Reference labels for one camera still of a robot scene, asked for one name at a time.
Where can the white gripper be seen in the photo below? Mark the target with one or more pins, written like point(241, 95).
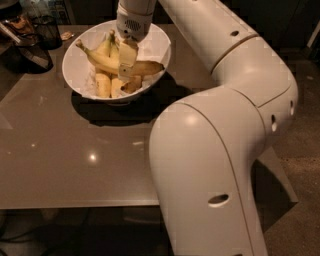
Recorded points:
point(134, 27)

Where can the long yellow top banana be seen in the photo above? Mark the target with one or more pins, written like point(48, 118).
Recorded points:
point(112, 66)

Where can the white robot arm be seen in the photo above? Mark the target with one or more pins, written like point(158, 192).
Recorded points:
point(203, 146)

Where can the yellow banana bunch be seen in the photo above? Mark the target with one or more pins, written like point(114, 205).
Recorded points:
point(109, 85)

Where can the white bowl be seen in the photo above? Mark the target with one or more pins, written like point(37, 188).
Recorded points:
point(76, 67)

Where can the small wrapped snack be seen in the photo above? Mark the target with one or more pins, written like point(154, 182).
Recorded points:
point(66, 35)

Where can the black mesh cup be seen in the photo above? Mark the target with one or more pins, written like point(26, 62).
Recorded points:
point(47, 28)

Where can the dark kitchen appliance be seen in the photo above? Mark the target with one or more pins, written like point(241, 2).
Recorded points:
point(26, 52)

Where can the clear plastic bottles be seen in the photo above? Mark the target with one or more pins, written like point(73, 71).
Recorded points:
point(54, 8)

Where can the dark cabinet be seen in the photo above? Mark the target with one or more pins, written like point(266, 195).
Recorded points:
point(282, 23)

